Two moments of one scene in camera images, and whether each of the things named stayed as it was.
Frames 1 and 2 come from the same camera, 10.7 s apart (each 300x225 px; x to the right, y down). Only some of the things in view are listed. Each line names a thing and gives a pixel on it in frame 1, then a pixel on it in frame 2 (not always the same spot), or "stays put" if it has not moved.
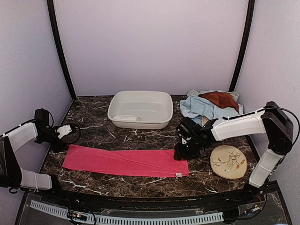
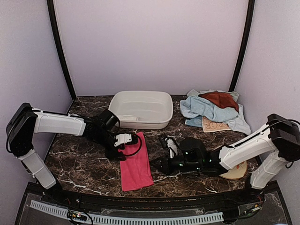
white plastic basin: x=140 y=109 stays put
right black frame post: x=244 y=44 stays put
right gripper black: x=180 y=153 → x=165 y=167
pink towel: x=124 y=161 → x=136 y=171
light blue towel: x=194 y=108 stays put
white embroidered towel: x=125 y=117 stays put
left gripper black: x=58 y=147 → x=113 y=154
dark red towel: x=221 y=99 stays put
